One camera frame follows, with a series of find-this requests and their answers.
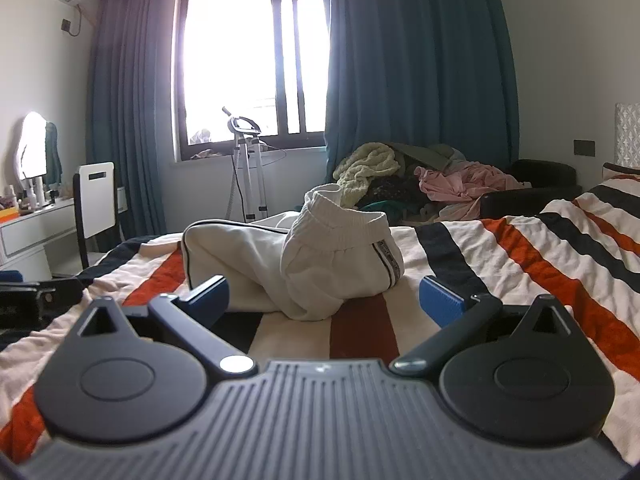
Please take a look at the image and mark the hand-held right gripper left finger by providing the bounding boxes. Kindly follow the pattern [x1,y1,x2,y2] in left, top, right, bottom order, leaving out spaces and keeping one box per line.
[70,275,258,378]

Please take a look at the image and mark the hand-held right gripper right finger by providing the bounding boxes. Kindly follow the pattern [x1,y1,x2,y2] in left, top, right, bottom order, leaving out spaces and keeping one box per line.
[389,275,576,376]

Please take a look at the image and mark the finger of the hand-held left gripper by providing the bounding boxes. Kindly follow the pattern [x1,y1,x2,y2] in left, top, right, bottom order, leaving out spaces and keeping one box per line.
[0,270,87,311]

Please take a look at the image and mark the white pants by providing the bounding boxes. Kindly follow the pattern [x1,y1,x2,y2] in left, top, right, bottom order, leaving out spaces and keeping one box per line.
[181,184,405,322]

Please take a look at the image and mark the white vanity desk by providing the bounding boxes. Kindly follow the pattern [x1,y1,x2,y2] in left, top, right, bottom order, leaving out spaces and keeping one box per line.
[0,195,78,268]

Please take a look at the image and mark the striped blanket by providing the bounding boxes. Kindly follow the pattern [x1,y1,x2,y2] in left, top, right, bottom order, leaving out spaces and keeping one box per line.
[0,174,640,466]

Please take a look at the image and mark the teal garment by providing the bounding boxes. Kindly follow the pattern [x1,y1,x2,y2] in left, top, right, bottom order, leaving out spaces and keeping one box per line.
[360,199,401,214]

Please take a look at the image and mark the white chair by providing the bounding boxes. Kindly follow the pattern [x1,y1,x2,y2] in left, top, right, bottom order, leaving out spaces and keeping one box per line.
[72,161,123,268]

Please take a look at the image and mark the dark patterned garment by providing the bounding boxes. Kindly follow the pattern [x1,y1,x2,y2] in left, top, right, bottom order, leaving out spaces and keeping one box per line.
[367,177,426,202]

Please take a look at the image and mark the green hanging cloth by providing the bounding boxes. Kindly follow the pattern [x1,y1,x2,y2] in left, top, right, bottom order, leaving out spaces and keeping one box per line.
[44,121,64,186]

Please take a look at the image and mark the garment steamer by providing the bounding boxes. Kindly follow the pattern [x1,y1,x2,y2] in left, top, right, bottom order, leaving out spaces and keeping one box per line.
[221,106,288,223]

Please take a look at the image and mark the oval mirror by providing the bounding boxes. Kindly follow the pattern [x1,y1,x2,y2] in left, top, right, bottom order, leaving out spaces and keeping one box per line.
[12,111,51,181]

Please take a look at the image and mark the olive garment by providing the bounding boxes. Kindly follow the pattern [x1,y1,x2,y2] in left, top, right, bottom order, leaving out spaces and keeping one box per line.
[390,142,466,171]

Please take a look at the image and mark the yellow-green sweater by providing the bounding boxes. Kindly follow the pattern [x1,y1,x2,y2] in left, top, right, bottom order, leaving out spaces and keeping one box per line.
[332,143,401,208]

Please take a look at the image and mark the beige crumpled cloth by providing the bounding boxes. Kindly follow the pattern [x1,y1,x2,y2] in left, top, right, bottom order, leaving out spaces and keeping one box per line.
[189,129,227,162]

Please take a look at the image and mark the dark armchair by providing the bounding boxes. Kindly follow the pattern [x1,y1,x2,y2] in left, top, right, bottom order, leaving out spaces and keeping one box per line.
[480,159,583,221]

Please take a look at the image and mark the blue curtain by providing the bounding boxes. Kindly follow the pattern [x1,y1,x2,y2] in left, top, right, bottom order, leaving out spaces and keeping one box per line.
[86,0,188,238]
[322,0,521,186]

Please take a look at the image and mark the window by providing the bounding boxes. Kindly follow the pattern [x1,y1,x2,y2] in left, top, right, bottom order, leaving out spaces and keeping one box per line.
[172,0,335,163]

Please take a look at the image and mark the white patterned headboard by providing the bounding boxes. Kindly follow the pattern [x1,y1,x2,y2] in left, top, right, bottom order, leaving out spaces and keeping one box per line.
[614,102,640,168]

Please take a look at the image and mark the air conditioner power cable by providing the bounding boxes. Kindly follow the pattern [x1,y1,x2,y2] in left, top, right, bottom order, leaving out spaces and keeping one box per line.
[61,4,84,37]

